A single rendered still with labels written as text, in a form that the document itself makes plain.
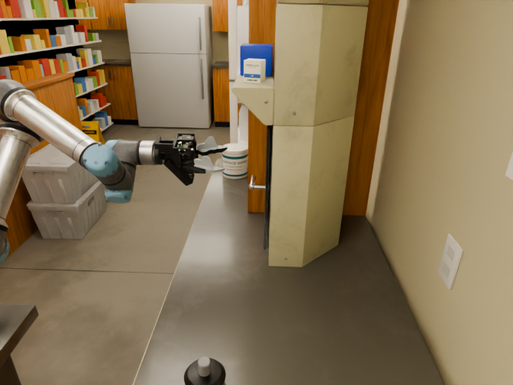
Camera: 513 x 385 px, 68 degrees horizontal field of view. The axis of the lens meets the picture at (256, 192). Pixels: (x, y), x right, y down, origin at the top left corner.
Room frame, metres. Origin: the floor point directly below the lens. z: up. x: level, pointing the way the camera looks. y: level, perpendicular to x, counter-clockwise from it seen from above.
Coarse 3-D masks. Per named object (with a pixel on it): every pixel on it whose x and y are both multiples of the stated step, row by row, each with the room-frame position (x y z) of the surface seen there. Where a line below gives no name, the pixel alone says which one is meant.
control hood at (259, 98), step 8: (272, 72) 1.34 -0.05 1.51; (240, 80) 1.15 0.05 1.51; (272, 80) 1.16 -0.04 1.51; (232, 88) 1.04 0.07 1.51; (240, 88) 1.03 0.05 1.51; (248, 88) 1.03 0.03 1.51; (256, 88) 1.03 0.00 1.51; (264, 88) 1.03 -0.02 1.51; (272, 88) 1.03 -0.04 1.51; (240, 96) 1.02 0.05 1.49; (248, 96) 1.02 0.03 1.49; (256, 96) 1.02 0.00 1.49; (264, 96) 1.02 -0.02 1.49; (272, 96) 1.02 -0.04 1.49; (248, 104) 1.02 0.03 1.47; (256, 104) 1.02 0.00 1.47; (264, 104) 1.02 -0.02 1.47; (272, 104) 1.02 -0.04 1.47; (256, 112) 1.02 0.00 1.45; (264, 112) 1.02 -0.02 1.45; (272, 112) 1.02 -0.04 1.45; (264, 120) 1.02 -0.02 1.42; (272, 120) 1.02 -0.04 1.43
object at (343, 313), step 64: (192, 256) 1.07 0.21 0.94; (256, 256) 1.08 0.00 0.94; (320, 256) 1.08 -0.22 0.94; (384, 256) 1.09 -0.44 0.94; (192, 320) 0.77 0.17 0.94; (256, 320) 0.78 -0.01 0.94; (320, 320) 0.78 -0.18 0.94; (384, 320) 0.79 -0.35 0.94; (256, 384) 0.58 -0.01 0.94; (320, 384) 0.59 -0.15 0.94; (384, 384) 0.59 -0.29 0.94
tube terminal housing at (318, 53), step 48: (288, 48) 1.02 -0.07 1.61; (336, 48) 1.07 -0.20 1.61; (288, 96) 1.02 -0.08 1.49; (336, 96) 1.08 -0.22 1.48; (288, 144) 1.02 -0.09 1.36; (336, 144) 1.10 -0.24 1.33; (288, 192) 1.02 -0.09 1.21; (336, 192) 1.12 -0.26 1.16; (288, 240) 1.02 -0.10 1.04; (336, 240) 1.14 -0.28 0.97
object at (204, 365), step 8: (200, 360) 0.59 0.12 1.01; (208, 360) 0.59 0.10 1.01; (192, 368) 0.59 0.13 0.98; (200, 368) 0.57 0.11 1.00; (208, 368) 0.58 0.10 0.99; (216, 368) 0.59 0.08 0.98; (184, 376) 0.58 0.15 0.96; (192, 376) 0.57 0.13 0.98; (200, 376) 0.57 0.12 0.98; (208, 376) 0.57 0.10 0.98; (216, 376) 0.57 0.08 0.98; (224, 376) 0.58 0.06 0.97; (192, 384) 0.55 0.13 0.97; (200, 384) 0.55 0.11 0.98; (208, 384) 0.55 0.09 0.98; (216, 384) 0.56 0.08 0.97
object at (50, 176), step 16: (48, 144) 3.07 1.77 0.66; (32, 160) 2.70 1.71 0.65; (48, 160) 2.70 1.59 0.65; (64, 160) 2.71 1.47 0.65; (32, 176) 2.61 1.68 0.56; (48, 176) 2.61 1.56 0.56; (64, 176) 2.60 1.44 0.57; (80, 176) 2.76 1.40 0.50; (32, 192) 2.62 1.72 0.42; (48, 192) 2.62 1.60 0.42; (64, 192) 2.61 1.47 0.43; (80, 192) 2.75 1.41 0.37
